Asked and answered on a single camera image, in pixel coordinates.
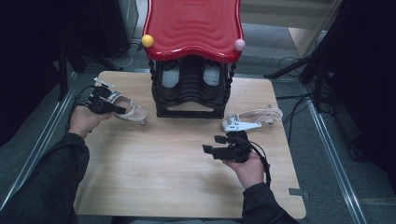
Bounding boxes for white slingback heel shoe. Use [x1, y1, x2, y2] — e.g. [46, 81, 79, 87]
[221, 105, 284, 132]
[104, 90, 149, 127]

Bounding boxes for right hand-held gripper cable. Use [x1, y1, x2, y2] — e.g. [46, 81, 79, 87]
[248, 141, 272, 189]

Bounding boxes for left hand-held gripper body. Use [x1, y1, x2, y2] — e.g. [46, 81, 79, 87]
[85, 77, 115, 116]

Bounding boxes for metal floor rail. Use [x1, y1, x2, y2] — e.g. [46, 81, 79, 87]
[0, 73, 78, 213]
[301, 83, 369, 224]

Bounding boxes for hand-held gripper cable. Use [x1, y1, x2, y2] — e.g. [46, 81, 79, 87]
[248, 141, 272, 189]
[64, 85, 96, 133]

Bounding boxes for person's right hand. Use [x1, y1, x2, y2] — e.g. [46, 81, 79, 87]
[223, 152, 265, 190]

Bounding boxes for left hand-held gripper cable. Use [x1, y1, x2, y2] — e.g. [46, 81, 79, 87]
[64, 85, 96, 133]

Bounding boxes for black metal stand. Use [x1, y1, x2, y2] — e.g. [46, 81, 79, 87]
[57, 40, 123, 102]

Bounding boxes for yellow ball knob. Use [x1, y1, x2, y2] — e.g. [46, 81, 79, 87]
[141, 35, 155, 49]

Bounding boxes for black leather shoe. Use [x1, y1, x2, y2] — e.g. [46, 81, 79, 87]
[201, 60, 224, 89]
[159, 60, 182, 91]

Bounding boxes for black tripod stand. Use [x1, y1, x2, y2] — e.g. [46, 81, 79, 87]
[263, 46, 331, 113]

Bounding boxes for pink ball knob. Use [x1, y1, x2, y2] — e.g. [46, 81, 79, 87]
[233, 38, 247, 52]

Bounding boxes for black floor cables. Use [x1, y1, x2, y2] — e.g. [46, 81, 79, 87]
[276, 55, 314, 146]

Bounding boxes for red and black shoe rack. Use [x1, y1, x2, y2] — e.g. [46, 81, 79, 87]
[141, 0, 247, 119]

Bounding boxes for grey table bracket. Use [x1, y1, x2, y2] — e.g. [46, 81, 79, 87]
[288, 188, 311, 201]

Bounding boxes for person's left hand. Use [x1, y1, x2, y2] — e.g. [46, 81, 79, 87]
[68, 104, 115, 139]

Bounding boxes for white floor cable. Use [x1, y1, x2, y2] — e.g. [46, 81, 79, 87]
[108, 43, 143, 70]

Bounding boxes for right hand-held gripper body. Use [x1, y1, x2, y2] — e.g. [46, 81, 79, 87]
[218, 121, 263, 164]

